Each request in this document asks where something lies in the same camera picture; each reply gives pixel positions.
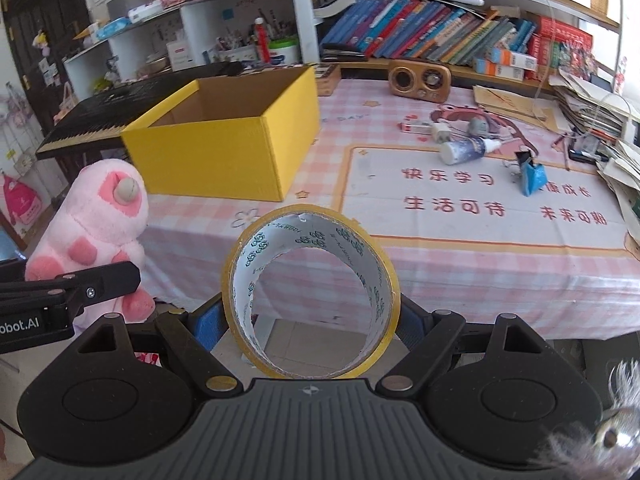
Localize brown envelopes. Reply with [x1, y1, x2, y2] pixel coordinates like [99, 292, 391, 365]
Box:
[472, 85, 566, 133]

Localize yellow cardboard box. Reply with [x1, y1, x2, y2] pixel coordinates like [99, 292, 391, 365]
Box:
[121, 65, 322, 202]

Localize grey fur bell charm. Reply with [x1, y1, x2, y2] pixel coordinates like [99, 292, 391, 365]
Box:
[532, 357, 640, 480]

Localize dark wooden door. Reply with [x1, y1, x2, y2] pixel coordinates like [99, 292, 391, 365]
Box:
[0, 0, 93, 126]

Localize colourful cartoon card pack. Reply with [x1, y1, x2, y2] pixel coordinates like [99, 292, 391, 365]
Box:
[555, 42, 598, 81]

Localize white shelf unit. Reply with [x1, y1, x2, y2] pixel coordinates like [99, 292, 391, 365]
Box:
[65, 0, 321, 91]

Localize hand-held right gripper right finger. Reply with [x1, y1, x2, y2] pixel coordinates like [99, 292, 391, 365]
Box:
[375, 294, 551, 396]

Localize row of colourful books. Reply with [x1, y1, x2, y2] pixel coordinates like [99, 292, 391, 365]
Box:
[320, 0, 596, 78]

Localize white jar green lid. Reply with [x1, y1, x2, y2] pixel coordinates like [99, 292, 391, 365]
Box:
[267, 37, 301, 66]

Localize yellow tape roll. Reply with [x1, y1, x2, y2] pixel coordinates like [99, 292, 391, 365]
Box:
[221, 206, 400, 380]

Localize pink backpack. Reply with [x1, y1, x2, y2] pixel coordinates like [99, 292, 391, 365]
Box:
[2, 172, 43, 226]

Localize stack of worn papers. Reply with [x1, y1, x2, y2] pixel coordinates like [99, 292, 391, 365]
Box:
[550, 67, 640, 151]

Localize pink plush toy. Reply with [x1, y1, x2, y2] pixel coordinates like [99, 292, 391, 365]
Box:
[25, 158, 157, 323]

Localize wooden chess box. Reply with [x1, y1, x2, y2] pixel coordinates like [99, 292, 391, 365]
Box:
[315, 62, 343, 97]

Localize white cable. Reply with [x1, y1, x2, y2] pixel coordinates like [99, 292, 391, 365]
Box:
[532, 0, 640, 126]

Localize brown retro radio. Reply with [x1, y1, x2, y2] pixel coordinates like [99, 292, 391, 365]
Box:
[389, 59, 452, 98]

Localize white glue bottle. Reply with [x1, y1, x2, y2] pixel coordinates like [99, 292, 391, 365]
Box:
[440, 137, 503, 166]

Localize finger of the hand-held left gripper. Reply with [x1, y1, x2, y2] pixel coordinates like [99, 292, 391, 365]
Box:
[0, 261, 142, 319]

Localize black electronic keyboard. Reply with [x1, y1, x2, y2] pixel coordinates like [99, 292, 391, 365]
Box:
[35, 62, 241, 161]

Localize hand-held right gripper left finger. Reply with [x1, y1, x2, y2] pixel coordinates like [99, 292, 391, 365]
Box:
[75, 292, 246, 396]

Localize pile of white papers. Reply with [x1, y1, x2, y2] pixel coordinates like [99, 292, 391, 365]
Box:
[597, 140, 640, 261]

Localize pen holder with pens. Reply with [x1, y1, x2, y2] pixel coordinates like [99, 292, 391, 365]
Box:
[215, 34, 261, 64]

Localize black stapler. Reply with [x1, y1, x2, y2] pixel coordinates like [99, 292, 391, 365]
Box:
[320, 45, 368, 63]

